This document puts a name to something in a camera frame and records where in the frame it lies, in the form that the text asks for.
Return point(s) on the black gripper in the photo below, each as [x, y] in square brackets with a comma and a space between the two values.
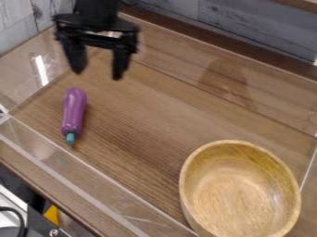
[94, 25]

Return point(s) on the purple toy eggplant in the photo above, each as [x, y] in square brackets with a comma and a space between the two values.
[74, 109]

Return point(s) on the brown wooden bowl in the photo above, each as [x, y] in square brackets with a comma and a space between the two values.
[239, 191]

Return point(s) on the black device with yellow label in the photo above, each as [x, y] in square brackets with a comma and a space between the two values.
[51, 223]

